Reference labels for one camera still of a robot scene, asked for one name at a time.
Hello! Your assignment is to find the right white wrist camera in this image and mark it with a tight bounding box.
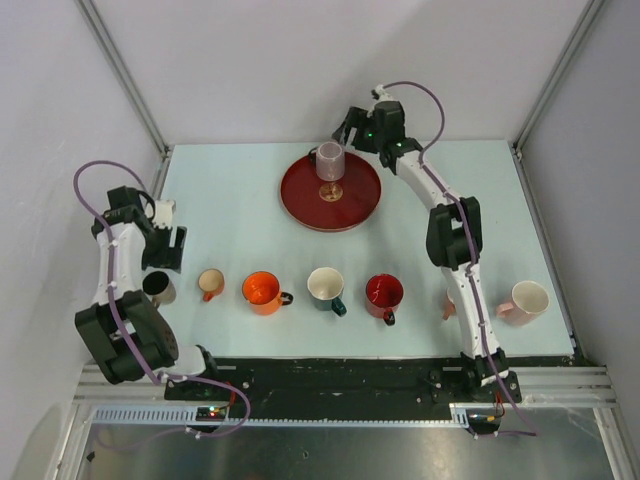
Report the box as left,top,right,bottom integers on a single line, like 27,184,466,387
371,85,393,102

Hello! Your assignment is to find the round red tray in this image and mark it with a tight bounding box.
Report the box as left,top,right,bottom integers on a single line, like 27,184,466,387
279,153,382,232

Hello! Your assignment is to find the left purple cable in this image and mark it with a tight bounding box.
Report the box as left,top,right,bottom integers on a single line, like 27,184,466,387
73,159,252,451

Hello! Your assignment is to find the grey cable duct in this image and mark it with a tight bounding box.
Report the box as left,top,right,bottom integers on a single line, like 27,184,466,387
93,405,469,428

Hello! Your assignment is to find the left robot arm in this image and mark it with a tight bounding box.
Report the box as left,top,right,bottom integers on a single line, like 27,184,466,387
74,186,222,399

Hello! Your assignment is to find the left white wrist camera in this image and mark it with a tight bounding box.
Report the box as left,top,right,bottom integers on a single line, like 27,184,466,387
145,200,176,230

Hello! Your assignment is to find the small orange cup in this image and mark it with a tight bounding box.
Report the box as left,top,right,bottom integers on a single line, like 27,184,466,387
198,268,225,302

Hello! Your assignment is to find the dark green mug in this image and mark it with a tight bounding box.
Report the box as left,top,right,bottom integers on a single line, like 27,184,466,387
307,267,347,317

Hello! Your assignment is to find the red mug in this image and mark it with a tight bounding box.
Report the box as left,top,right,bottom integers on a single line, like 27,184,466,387
365,273,404,326

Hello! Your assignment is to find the orange mug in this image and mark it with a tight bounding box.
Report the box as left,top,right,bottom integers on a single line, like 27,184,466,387
242,271,294,316

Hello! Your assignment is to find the brown textured cup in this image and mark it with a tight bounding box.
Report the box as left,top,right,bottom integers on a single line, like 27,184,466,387
142,271,176,307

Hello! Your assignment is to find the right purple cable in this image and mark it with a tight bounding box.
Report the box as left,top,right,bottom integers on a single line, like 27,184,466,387
384,80,538,438

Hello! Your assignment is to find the lilac mug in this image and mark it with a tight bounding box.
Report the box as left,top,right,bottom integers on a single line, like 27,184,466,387
309,141,345,182

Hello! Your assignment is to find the large pale pink mug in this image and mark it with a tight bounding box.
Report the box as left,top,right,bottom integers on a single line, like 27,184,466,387
496,280,550,327

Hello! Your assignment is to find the purple cable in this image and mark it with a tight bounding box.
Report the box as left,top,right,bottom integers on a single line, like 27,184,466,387
384,80,538,438
73,159,252,451

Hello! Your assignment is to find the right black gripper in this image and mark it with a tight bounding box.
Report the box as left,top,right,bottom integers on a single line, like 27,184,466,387
332,107,385,155

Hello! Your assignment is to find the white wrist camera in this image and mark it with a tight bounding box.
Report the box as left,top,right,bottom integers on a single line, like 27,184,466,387
145,200,176,230
371,85,393,102

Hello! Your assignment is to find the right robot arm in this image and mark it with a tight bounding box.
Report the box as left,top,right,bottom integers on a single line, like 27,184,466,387
332,100,509,401

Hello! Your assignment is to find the small salmon pink mug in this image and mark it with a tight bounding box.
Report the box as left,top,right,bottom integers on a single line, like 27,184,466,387
442,289,456,320

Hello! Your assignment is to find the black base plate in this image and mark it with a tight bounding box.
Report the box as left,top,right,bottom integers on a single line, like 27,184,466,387
164,357,522,421

